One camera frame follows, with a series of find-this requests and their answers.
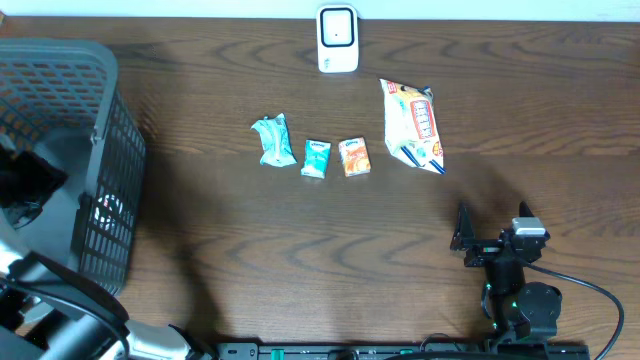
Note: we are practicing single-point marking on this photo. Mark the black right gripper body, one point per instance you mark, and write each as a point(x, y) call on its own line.
point(484, 249)

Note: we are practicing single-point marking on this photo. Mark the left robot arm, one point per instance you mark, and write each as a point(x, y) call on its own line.
point(49, 311)

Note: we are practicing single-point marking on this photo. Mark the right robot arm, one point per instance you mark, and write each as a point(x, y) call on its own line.
point(522, 312)

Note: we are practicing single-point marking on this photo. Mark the yellow snack bag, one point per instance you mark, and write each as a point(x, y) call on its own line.
point(410, 129)

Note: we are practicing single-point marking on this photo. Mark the teal wrapper pack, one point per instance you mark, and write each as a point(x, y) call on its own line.
point(275, 141)

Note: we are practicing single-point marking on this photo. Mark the grey plastic basket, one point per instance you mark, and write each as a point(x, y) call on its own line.
point(60, 101)

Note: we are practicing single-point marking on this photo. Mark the white barcode scanner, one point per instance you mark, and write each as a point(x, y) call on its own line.
point(337, 38)

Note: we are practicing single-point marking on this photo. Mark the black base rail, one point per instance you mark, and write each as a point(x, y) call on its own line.
point(435, 349)

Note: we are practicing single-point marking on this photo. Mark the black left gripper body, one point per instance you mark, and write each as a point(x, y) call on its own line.
point(21, 185)

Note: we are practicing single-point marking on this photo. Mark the orange tissue pack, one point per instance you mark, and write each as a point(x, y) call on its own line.
point(354, 156)

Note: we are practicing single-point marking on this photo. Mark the teal tissue pack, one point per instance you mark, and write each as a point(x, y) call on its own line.
point(317, 154)

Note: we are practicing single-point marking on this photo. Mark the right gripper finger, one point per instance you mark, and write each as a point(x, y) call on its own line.
point(524, 210)
point(463, 236)

